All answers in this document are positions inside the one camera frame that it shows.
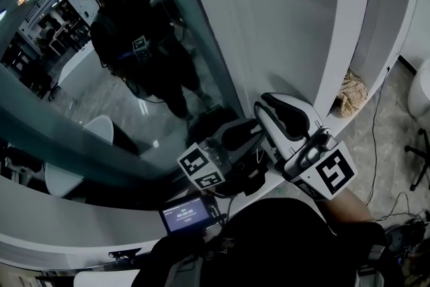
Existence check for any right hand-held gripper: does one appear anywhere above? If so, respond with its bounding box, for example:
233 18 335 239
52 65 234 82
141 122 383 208
255 91 357 202

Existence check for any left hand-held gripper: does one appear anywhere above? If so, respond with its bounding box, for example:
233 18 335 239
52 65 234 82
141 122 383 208
177 118 267 191

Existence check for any person's right forearm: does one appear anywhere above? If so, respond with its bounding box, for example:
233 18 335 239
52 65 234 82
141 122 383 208
321 187 374 225

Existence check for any black bag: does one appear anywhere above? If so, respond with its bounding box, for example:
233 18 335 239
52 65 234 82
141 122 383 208
214 147 268 198

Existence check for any beige floral cloth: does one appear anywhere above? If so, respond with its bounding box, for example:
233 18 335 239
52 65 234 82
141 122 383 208
337 69 369 118

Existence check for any small black screen monitor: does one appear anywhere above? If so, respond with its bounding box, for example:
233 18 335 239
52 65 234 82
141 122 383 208
158 196 216 235

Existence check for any person's black shirt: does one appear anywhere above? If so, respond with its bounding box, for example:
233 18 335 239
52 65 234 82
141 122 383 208
130 197 387 287

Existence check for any black chair star base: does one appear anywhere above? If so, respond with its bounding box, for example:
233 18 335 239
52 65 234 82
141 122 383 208
404 127 430 192

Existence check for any white rounded fixture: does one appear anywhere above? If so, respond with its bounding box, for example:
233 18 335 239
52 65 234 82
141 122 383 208
407 58 430 118

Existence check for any large fixed glass window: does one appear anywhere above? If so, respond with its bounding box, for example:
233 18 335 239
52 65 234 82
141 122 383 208
0 0 246 209

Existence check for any black wall socket cable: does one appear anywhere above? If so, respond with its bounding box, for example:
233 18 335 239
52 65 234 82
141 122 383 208
364 66 391 208

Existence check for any grey chest harness strap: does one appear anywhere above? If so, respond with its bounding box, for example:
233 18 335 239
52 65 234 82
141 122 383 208
163 253 208 287

